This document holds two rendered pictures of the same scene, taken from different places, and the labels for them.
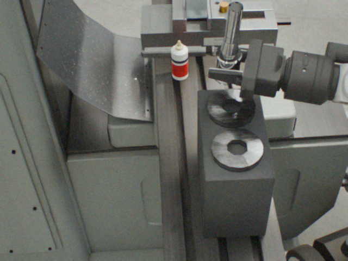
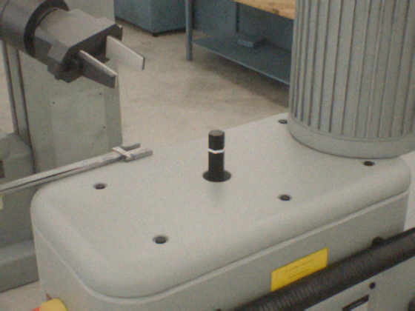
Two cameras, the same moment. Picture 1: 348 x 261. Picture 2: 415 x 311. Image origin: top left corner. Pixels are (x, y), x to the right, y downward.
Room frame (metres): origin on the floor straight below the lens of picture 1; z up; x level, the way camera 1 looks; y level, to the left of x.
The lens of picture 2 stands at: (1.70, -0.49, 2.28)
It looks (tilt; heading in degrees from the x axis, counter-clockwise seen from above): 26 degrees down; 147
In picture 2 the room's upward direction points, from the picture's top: straight up
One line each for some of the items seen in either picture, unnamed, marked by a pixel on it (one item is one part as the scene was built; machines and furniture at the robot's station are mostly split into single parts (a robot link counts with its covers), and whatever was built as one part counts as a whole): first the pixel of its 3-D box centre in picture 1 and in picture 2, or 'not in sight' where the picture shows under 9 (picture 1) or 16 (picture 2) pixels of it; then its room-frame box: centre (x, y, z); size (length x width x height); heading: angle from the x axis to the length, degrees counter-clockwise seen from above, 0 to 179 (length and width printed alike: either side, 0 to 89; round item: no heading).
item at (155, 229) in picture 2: not in sight; (225, 224); (1.09, -0.06, 1.81); 0.47 x 0.26 x 0.16; 91
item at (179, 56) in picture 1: (179, 58); not in sight; (1.01, -0.02, 0.97); 0.04 x 0.04 x 0.11
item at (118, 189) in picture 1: (205, 169); not in sight; (1.09, -0.10, 0.42); 0.80 x 0.30 x 0.60; 91
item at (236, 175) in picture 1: (231, 160); not in sight; (0.66, -0.11, 1.02); 0.22 x 0.12 x 0.20; 0
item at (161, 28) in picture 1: (207, 20); not in sight; (1.15, -0.10, 0.97); 0.35 x 0.15 x 0.11; 89
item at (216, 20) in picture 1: (218, 9); not in sight; (1.15, -0.13, 1.01); 0.12 x 0.06 x 0.04; 179
